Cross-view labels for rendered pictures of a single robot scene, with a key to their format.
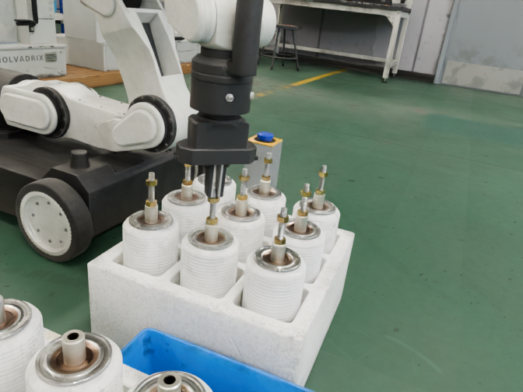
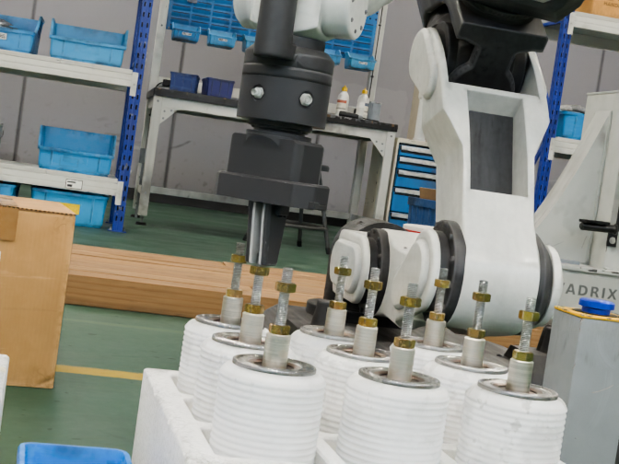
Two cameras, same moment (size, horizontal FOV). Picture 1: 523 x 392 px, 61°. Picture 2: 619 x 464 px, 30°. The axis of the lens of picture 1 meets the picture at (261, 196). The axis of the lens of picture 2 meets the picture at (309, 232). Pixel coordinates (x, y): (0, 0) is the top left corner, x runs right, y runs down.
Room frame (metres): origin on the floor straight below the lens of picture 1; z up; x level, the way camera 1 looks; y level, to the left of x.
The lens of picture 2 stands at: (0.04, -0.89, 0.43)
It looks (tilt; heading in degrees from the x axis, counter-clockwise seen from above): 3 degrees down; 56
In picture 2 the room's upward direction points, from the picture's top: 8 degrees clockwise
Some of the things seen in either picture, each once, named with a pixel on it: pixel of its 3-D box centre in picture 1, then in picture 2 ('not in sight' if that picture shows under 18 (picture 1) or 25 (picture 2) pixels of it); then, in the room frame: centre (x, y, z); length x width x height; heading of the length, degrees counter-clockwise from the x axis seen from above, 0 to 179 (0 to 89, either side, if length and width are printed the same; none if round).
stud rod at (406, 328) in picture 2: (303, 203); (407, 323); (0.71, -0.08, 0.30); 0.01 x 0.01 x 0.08
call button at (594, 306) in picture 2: (265, 137); (596, 308); (1.05, 0.01, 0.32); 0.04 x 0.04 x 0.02
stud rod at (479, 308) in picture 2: (266, 169); (478, 316); (0.86, 0.00, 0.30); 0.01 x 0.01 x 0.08
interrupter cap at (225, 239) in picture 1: (211, 238); (250, 342); (0.64, 0.08, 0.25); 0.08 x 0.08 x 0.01
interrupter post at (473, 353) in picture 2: (265, 187); (473, 353); (0.86, 0.00, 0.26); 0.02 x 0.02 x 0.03
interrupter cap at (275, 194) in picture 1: (264, 192); (471, 365); (0.86, 0.00, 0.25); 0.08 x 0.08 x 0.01
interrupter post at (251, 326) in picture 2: (211, 231); (251, 330); (0.64, 0.08, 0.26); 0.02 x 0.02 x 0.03
